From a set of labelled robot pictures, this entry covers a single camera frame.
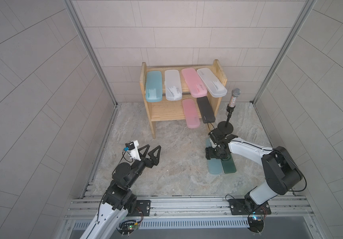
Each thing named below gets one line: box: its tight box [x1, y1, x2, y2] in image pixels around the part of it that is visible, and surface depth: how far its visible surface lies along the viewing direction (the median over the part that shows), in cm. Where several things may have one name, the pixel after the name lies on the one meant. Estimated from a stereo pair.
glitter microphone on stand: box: [217, 87, 242, 135], surface depth 93 cm
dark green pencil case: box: [220, 152, 237, 174], surface depth 86 cm
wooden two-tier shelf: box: [139, 59, 228, 139], surface depth 72 cm
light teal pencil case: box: [145, 70, 163, 103], surface depth 67 cm
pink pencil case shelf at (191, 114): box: [182, 98, 200, 129], surface depth 86 cm
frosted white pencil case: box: [196, 67, 228, 98], surface depth 68 cm
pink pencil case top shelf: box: [181, 67, 208, 99], surface depth 69 cm
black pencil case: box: [196, 96, 216, 124], surface depth 84 cm
